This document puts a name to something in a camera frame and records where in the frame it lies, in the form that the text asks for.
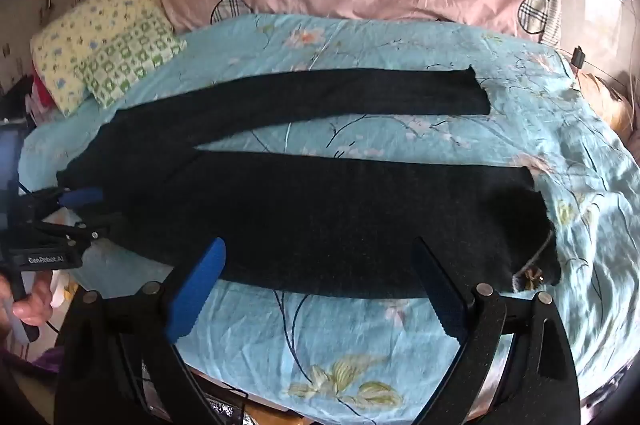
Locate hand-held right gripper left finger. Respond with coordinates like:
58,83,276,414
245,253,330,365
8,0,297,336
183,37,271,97
54,236,228,425

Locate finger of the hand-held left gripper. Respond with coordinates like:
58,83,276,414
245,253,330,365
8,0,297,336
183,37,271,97
44,212,111,252
47,186,104,210

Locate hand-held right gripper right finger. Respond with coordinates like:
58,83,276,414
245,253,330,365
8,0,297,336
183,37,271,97
409,236,582,425

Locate black pants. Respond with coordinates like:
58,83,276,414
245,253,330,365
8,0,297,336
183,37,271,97
56,65,562,301

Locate person's left hand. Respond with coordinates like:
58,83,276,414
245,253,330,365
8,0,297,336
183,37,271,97
0,276,55,342

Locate red cloth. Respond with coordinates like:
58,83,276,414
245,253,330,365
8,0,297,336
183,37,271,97
27,75,56,116

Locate green patterned pillow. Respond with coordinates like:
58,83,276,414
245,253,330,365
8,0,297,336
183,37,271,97
82,12,188,108

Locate yellow floral pillow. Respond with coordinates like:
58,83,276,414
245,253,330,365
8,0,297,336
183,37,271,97
30,0,166,116

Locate blue floral bedsheet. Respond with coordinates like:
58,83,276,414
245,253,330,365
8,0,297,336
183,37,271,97
17,12,640,425

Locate yellow furry cloth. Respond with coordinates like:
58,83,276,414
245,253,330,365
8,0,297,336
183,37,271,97
575,72,638,140

